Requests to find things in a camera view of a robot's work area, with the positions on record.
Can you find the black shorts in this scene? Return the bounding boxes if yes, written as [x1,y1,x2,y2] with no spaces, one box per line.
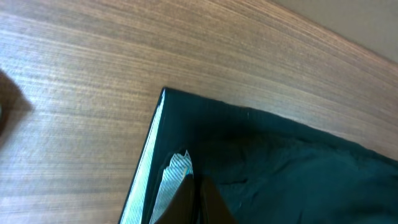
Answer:
[119,87,397,223]

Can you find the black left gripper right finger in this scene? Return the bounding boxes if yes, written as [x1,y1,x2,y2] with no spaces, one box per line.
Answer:
[199,177,237,224]

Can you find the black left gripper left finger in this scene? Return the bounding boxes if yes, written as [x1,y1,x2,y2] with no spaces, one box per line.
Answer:
[155,174,195,224]

